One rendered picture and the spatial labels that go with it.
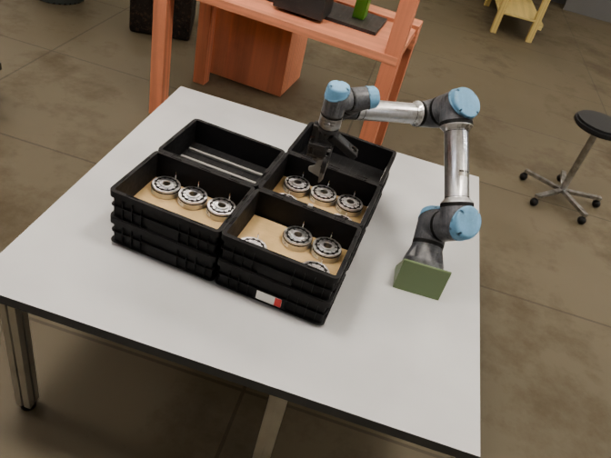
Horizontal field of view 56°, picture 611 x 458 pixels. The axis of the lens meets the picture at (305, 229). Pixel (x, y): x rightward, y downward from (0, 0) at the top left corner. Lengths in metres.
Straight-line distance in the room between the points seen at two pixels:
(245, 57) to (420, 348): 3.34
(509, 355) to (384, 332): 1.32
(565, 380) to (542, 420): 0.33
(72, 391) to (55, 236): 0.71
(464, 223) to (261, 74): 3.09
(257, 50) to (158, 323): 3.25
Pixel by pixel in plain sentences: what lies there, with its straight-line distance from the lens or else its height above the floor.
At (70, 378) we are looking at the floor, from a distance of 2.62.
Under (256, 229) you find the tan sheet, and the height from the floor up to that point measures 0.83.
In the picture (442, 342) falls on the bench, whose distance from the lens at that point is 2.05.
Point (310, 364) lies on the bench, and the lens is 1.82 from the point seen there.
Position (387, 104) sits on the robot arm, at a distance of 2.12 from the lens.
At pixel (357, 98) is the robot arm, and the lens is 1.91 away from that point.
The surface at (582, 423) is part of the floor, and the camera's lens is 3.15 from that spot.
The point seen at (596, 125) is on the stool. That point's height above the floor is 0.66.
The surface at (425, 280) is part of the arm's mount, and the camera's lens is 2.13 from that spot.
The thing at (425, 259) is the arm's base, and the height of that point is 0.85.
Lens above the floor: 2.10
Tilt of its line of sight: 38 degrees down
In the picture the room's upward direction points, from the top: 15 degrees clockwise
